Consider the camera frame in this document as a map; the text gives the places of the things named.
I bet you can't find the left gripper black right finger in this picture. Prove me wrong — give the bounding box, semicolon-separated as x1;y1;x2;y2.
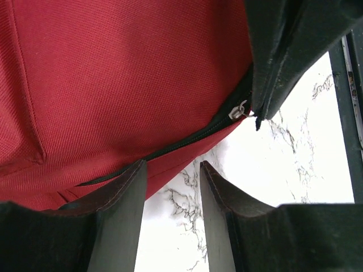
200;161;362;271

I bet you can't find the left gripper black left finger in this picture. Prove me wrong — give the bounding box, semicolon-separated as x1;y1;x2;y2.
1;161;147;271

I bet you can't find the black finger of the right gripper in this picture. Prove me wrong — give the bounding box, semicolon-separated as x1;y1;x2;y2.
244;0;362;129

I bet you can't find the red backpack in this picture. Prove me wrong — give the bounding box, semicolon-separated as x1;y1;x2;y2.
1;1;252;210

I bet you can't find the black mounting base plate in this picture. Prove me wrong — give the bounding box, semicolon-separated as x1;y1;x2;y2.
329;26;362;204

